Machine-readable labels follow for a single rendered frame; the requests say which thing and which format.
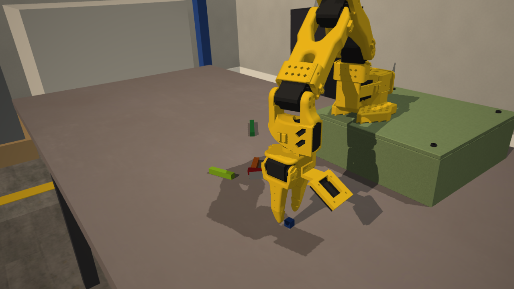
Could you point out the orange rod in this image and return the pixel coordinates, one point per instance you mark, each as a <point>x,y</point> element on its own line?
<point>255,162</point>

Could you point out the blue cube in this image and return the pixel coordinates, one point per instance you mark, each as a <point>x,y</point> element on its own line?
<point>289,222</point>

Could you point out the dark red rod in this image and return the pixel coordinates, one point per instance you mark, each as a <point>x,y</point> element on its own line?
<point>251,169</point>

